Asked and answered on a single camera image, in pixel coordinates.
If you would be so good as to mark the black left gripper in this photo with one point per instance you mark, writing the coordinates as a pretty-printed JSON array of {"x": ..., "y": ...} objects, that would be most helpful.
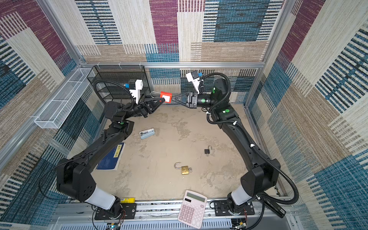
[{"x": 145, "y": 110}]

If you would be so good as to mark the blue and white stapler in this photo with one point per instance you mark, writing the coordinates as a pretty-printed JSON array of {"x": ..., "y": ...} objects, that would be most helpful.
[{"x": 147, "y": 133}]

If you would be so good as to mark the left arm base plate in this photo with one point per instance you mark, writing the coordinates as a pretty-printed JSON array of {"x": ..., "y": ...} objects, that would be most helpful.
[{"x": 124, "y": 211}]

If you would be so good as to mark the small black padlock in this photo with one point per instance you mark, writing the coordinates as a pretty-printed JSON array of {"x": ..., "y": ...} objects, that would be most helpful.
[{"x": 208, "y": 150}]

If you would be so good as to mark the red padlock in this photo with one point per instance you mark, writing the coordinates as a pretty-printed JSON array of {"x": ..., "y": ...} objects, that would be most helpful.
[{"x": 167, "y": 96}]

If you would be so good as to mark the brass padlock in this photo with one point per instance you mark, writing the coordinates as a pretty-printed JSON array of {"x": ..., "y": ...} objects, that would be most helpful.
[{"x": 185, "y": 170}]

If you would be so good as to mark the yellow label block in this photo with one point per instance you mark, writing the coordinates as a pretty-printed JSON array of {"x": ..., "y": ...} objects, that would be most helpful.
[{"x": 127, "y": 200}]

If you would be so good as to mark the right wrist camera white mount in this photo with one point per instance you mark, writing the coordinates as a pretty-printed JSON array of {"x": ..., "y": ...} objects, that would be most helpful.
[{"x": 195, "y": 78}]

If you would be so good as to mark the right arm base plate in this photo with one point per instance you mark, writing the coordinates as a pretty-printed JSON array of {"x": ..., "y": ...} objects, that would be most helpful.
[{"x": 221, "y": 208}]

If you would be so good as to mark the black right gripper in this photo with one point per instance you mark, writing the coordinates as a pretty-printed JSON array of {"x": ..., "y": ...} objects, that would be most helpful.
[{"x": 192, "y": 99}]

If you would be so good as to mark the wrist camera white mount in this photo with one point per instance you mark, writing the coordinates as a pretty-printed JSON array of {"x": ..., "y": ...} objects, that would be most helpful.
[
  {"x": 195, "y": 78},
  {"x": 135, "y": 87}
]

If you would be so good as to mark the blue book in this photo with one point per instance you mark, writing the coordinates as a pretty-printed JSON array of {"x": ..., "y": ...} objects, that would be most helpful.
[{"x": 111, "y": 161}]

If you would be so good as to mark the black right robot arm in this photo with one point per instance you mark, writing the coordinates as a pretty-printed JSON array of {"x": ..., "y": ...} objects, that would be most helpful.
[{"x": 213, "y": 93}]

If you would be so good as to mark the pink calculator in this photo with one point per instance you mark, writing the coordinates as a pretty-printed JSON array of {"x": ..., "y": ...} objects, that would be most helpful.
[{"x": 192, "y": 209}]

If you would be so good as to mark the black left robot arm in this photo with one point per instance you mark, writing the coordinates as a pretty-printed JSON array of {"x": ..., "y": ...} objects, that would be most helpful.
[{"x": 74, "y": 176}]

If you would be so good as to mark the black wire mesh shelf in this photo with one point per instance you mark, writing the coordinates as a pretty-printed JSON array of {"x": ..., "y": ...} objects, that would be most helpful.
[{"x": 109, "y": 81}]

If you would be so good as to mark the white wire mesh basket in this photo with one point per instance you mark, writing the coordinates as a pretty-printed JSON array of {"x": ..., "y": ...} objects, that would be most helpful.
[{"x": 59, "y": 108}]

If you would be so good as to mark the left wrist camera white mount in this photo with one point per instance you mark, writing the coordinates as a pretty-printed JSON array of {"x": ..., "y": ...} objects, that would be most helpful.
[{"x": 135, "y": 87}]

